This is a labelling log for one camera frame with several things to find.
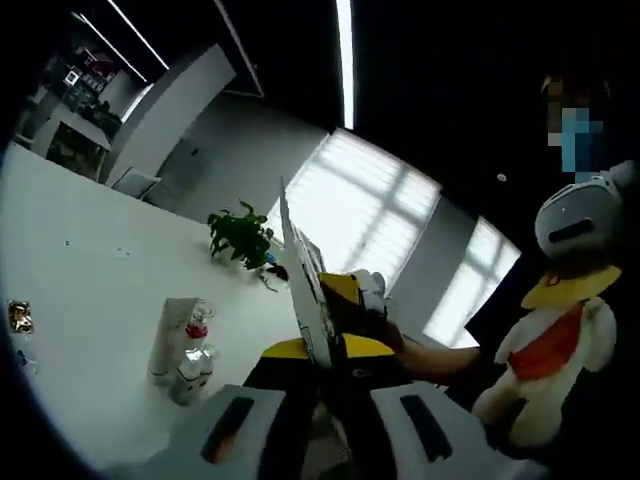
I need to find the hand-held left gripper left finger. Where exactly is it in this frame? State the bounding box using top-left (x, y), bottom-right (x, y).
top-left (159, 337), bottom-right (326, 471)

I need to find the tall white skincare tube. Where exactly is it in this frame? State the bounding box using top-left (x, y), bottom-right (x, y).
top-left (146, 296), bottom-right (202, 389)

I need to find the dark green skincare sachet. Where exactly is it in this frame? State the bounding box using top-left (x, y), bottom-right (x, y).
top-left (279, 174), bottom-right (342, 372)

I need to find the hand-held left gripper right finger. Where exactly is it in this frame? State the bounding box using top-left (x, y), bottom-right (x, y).
top-left (324, 333), bottom-right (546, 480)

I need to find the grey chest-worn device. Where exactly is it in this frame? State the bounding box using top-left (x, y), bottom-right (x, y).
top-left (533, 160), bottom-right (640, 262)

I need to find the gold foil skincare sachet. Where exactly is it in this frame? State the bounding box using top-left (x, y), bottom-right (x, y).
top-left (6, 299), bottom-right (36, 334)

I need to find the small clear skincare sachet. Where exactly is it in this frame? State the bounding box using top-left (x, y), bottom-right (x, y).
top-left (14, 349), bottom-right (39, 374)

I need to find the white plush toy, orange scarf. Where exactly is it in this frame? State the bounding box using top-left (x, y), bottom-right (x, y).
top-left (464, 259), bottom-right (640, 480)

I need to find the potted green plant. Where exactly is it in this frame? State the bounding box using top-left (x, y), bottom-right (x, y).
top-left (206, 199), bottom-right (277, 272)

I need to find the white floor cabinet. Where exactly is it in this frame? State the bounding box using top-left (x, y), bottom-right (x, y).
top-left (159, 134), bottom-right (214, 202)

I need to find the tall red-collared skincare pump bottle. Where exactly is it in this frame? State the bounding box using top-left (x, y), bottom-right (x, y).
top-left (184, 306), bottom-right (219, 362)

